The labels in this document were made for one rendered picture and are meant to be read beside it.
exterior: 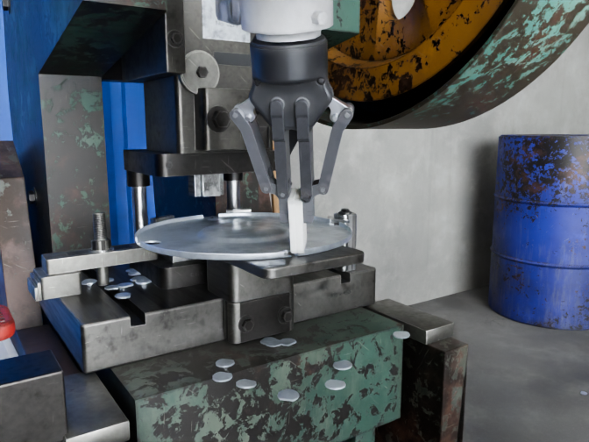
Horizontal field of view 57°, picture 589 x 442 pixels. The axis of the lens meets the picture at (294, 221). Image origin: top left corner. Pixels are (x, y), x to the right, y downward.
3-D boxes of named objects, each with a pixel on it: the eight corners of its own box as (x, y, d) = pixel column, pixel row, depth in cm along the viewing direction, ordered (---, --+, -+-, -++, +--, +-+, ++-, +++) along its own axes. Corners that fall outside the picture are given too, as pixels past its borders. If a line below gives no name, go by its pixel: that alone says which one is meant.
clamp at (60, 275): (161, 281, 79) (159, 210, 77) (35, 302, 69) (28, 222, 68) (147, 271, 84) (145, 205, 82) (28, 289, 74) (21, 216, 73)
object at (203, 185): (226, 195, 83) (225, 171, 82) (197, 197, 80) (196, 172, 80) (216, 193, 86) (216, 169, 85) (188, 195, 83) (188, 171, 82)
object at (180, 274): (286, 268, 85) (286, 250, 85) (163, 290, 74) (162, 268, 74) (237, 249, 98) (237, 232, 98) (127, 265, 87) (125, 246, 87)
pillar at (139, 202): (151, 249, 86) (146, 160, 83) (137, 251, 84) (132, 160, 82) (146, 246, 87) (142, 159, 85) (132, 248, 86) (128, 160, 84)
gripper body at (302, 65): (235, 44, 49) (244, 140, 54) (328, 42, 48) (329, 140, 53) (253, 29, 56) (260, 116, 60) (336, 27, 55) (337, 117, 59)
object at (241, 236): (291, 212, 93) (291, 207, 93) (396, 244, 68) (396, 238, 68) (117, 226, 80) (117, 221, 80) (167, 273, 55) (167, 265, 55)
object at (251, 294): (365, 356, 66) (368, 248, 64) (267, 387, 58) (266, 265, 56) (261, 302, 87) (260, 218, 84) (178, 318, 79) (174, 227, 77)
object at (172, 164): (286, 186, 83) (285, 150, 82) (159, 196, 72) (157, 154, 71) (236, 178, 96) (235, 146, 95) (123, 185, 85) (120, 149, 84)
